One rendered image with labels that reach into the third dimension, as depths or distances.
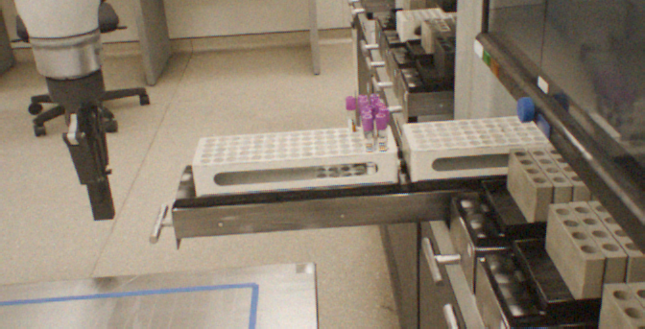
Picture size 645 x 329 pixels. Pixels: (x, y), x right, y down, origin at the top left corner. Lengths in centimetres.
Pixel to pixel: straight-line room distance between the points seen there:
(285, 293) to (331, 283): 141
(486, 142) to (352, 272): 127
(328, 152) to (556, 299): 39
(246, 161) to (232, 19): 363
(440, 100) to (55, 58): 74
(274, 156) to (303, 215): 10
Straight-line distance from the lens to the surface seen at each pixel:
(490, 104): 114
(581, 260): 77
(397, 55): 158
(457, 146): 101
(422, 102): 139
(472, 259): 90
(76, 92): 101
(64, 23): 97
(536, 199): 89
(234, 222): 102
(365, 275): 223
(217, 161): 102
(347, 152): 101
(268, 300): 79
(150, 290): 84
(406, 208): 102
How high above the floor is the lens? 129
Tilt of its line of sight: 25 degrees down
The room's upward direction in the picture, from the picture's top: 4 degrees counter-clockwise
